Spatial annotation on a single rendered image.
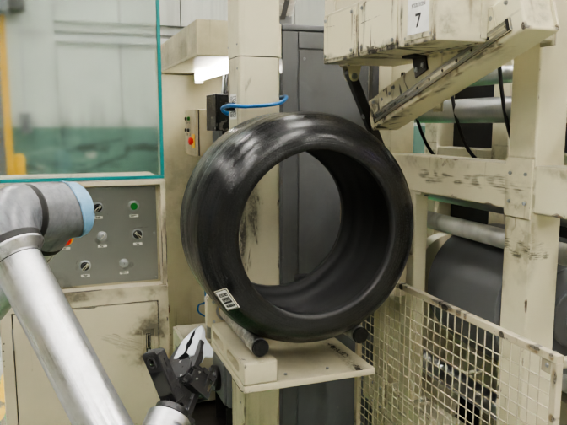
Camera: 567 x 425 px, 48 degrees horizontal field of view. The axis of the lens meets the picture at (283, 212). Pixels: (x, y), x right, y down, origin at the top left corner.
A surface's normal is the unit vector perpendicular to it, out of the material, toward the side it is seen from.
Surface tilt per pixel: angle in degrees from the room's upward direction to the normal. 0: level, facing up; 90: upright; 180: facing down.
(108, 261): 90
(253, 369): 90
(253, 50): 90
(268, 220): 90
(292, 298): 80
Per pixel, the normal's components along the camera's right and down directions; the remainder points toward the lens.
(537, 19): 0.33, -0.18
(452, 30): 0.34, 0.13
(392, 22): -0.94, 0.05
